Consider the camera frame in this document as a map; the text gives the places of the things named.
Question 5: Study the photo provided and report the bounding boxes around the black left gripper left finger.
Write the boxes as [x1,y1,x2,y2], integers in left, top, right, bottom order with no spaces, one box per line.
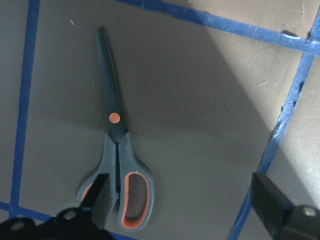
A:
[0,173,110,240]

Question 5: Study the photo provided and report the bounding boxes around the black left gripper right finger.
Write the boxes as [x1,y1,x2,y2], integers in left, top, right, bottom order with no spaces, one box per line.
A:
[251,172,320,240]

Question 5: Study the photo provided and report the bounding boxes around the grey orange scissors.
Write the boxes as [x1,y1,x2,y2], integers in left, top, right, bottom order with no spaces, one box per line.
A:
[76,26,155,232]

